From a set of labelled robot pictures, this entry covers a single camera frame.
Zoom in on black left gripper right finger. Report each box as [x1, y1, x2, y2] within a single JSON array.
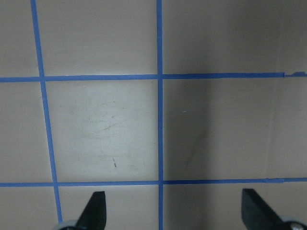
[[241, 188, 291, 230]]

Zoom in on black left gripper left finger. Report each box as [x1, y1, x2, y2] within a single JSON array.
[[75, 191, 106, 230]]

